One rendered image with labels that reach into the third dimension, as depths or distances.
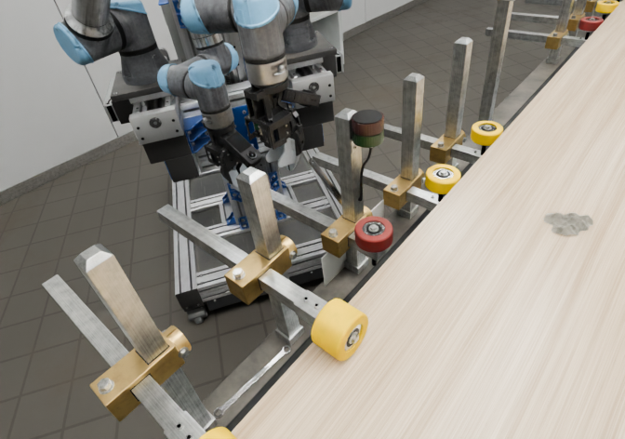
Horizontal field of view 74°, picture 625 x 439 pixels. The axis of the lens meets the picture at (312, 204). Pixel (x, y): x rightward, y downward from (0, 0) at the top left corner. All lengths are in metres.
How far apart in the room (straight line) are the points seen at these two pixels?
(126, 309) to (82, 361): 1.50
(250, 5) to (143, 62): 0.73
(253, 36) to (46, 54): 2.57
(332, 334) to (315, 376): 0.08
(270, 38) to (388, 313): 0.51
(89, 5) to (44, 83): 2.05
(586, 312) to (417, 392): 0.31
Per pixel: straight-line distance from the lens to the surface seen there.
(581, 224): 0.96
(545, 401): 0.71
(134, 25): 1.39
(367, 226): 0.88
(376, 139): 0.78
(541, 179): 1.07
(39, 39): 3.22
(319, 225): 0.97
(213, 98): 1.02
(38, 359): 2.23
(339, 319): 0.64
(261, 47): 0.75
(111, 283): 0.57
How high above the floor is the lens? 1.50
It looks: 39 degrees down
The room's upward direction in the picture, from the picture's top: 8 degrees counter-clockwise
